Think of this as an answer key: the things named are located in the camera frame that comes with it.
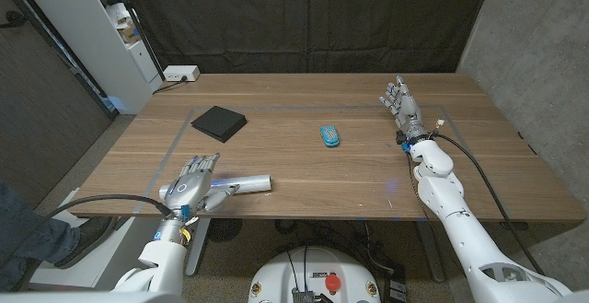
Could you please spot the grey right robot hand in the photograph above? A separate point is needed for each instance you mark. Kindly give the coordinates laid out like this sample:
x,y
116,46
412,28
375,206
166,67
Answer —
x,y
407,109

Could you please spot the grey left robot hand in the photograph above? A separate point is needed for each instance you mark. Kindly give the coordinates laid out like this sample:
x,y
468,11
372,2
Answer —
x,y
188,190

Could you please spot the silver metal tube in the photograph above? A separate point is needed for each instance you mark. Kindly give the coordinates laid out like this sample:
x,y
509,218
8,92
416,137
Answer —
x,y
250,183

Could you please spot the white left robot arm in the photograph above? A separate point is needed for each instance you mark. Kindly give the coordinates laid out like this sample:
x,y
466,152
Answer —
x,y
161,261

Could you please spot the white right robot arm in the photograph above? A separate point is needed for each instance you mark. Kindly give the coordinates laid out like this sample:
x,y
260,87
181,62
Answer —
x,y
460,229

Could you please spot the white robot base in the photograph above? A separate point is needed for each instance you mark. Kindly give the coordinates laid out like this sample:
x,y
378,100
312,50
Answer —
x,y
285,280

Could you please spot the blue toy phone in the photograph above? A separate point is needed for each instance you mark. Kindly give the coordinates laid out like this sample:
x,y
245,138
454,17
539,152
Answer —
x,y
330,136

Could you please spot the black round ribbed disc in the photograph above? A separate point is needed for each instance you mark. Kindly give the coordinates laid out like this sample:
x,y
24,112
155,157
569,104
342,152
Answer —
x,y
224,229

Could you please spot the black square box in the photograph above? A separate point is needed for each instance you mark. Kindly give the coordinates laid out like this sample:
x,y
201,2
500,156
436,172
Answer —
x,y
219,122

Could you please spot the person's dark shoe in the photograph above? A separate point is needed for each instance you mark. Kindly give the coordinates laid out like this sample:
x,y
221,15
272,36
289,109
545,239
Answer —
x,y
87,238

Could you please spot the white power strip box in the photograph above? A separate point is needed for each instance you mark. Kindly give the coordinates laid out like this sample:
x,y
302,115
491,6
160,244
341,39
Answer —
x,y
181,73

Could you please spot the white flat floor board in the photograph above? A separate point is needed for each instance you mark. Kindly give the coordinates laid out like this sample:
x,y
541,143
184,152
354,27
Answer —
x,y
87,271

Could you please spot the black curtain backdrop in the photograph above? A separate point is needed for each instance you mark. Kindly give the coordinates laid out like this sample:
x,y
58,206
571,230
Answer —
x,y
303,17

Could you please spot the cardboard box on shelf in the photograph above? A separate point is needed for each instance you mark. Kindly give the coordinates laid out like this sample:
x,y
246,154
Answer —
x,y
129,33

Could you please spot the black slanted stand pole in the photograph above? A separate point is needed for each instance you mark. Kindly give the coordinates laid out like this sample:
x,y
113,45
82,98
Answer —
x,y
138,27

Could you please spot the red emergency stop button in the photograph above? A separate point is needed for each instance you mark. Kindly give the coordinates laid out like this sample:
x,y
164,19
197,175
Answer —
x,y
332,282

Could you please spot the person's leg in jeans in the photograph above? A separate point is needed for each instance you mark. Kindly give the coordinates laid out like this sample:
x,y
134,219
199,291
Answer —
x,y
23,238

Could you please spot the black floor power strip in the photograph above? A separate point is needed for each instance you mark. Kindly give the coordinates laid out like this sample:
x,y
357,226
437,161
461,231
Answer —
x,y
396,289

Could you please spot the white shelf cabinet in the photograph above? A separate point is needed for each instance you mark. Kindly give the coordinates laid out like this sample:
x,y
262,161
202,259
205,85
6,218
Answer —
x,y
83,31

